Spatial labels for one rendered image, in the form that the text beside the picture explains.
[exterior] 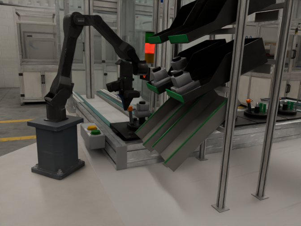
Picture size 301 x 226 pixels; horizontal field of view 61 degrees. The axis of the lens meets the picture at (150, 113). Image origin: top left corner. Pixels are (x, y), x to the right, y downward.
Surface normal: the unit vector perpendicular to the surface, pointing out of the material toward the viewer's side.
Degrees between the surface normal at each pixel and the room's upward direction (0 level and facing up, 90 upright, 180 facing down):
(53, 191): 0
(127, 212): 0
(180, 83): 90
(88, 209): 0
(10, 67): 90
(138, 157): 90
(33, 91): 90
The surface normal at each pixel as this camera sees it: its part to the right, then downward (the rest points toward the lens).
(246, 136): 0.43, 0.23
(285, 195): 0.04, -0.97
